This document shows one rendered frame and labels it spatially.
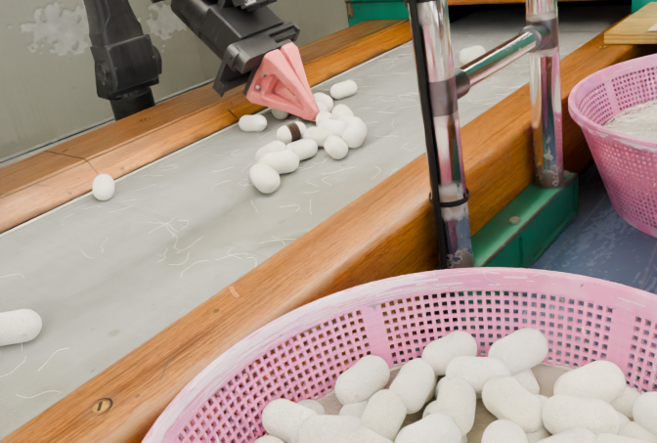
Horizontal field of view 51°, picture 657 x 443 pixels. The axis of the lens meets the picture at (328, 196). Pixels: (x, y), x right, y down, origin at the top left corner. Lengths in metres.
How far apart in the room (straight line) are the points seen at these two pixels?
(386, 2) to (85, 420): 0.90
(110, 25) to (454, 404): 0.79
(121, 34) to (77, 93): 1.79
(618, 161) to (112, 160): 0.47
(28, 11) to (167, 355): 2.41
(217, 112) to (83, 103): 2.02
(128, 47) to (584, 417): 0.82
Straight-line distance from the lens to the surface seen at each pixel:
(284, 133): 0.69
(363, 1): 1.17
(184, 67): 3.04
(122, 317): 0.47
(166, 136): 0.76
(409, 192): 0.48
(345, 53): 0.97
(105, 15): 1.01
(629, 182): 0.57
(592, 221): 0.62
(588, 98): 0.67
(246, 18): 0.75
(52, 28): 2.76
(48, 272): 0.57
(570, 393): 0.34
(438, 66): 0.42
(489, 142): 0.56
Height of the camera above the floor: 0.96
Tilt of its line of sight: 24 degrees down
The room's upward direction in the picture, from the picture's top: 11 degrees counter-clockwise
